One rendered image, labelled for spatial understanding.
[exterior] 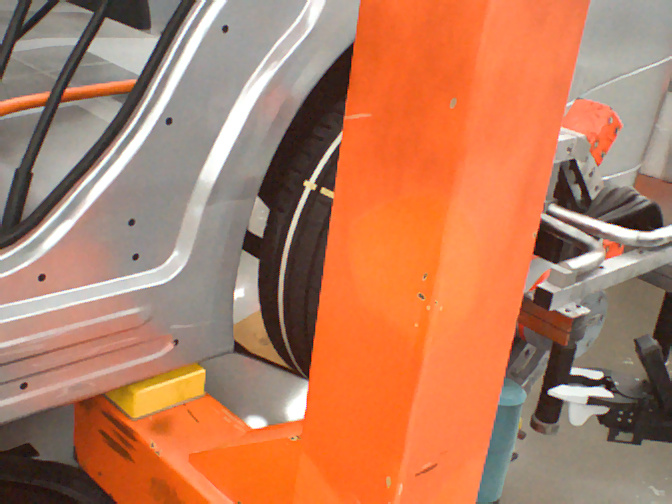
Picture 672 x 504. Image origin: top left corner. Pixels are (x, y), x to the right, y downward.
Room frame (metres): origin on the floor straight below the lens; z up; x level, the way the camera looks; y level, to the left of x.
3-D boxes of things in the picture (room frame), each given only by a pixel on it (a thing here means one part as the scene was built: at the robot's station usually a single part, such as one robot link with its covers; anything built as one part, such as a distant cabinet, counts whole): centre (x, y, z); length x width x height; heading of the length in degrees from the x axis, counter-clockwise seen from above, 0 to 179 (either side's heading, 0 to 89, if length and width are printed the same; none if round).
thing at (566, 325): (1.25, -0.33, 0.93); 0.09 x 0.05 x 0.05; 47
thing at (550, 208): (1.51, -0.45, 1.03); 0.19 x 0.18 x 0.11; 47
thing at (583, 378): (1.26, -0.38, 0.81); 0.09 x 0.03 x 0.06; 82
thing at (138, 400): (1.29, 0.27, 0.71); 0.14 x 0.14 x 0.05; 47
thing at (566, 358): (1.23, -0.35, 0.83); 0.04 x 0.04 x 0.16
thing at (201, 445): (1.17, 0.15, 0.69); 0.52 x 0.17 x 0.35; 47
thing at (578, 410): (1.21, -0.39, 0.81); 0.09 x 0.03 x 0.06; 101
